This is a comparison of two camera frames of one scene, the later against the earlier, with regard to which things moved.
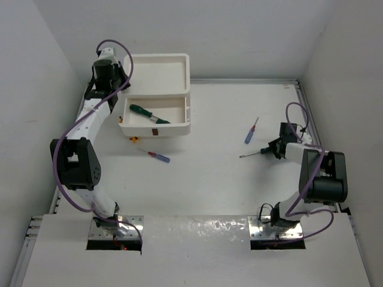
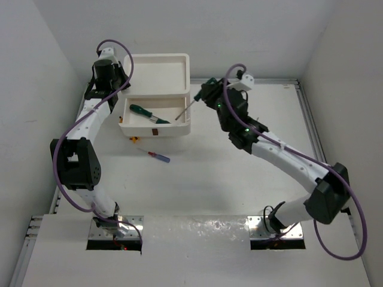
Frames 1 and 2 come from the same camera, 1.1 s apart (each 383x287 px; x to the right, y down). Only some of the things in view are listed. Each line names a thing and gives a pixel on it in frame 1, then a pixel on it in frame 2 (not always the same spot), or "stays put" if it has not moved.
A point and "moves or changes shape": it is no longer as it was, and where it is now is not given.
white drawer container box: [160, 75] stays put
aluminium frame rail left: [29, 244] stays put
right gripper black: [273, 146] -> [212, 91]
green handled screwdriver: [263, 151] moves or changes shape
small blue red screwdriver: [157, 156] stays put
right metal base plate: [260, 227] stays put
